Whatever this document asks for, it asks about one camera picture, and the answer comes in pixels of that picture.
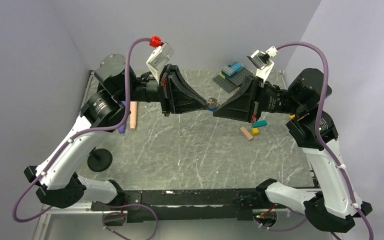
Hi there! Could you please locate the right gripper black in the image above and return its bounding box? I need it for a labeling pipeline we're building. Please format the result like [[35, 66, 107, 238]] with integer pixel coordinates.
[[212, 73, 303, 122]]

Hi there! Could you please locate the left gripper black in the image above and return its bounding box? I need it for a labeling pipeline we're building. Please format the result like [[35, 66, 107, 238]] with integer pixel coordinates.
[[118, 64, 210, 117]]

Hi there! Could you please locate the blue key tag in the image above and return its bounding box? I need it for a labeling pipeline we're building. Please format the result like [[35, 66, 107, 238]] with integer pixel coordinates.
[[208, 106, 218, 112]]

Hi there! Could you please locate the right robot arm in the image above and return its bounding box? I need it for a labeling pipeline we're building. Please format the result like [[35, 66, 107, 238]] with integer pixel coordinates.
[[213, 68, 372, 233]]

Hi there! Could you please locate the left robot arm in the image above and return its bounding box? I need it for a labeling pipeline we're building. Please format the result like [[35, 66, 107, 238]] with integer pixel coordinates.
[[24, 54, 208, 210]]

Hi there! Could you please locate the wooden rectangular block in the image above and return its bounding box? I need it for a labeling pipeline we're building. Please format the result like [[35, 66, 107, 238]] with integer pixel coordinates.
[[239, 126, 254, 141]]

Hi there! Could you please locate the teal block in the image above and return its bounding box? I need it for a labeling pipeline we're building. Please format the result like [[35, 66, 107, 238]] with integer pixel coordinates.
[[251, 119, 268, 128]]

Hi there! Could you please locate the yellow cube block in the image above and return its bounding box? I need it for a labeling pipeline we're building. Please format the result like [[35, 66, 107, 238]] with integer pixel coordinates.
[[251, 128, 259, 136]]

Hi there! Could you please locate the lego brick build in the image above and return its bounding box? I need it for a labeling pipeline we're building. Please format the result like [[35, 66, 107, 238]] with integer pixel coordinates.
[[212, 62, 253, 93]]

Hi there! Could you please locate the pink microphone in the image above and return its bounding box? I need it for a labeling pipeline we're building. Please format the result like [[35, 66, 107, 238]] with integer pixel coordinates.
[[129, 101, 138, 130]]

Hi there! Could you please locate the black microphone stand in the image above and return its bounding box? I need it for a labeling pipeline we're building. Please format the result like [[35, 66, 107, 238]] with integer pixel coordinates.
[[87, 148, 113, 173]]

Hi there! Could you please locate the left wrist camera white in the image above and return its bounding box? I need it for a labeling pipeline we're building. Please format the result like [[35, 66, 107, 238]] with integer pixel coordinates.
[[146, 43, 174, 82]]

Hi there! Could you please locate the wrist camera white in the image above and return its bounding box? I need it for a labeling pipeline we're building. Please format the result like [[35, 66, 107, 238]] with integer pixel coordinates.
[[247, 46, 278, 83], [146, 43, 174, 82]]

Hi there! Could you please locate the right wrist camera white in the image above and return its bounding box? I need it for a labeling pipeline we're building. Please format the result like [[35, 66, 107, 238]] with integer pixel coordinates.
[[247, 46, 278, 83]]

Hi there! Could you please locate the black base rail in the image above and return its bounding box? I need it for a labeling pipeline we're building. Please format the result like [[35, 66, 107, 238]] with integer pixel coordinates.
[[91, 188, 273, 223]]

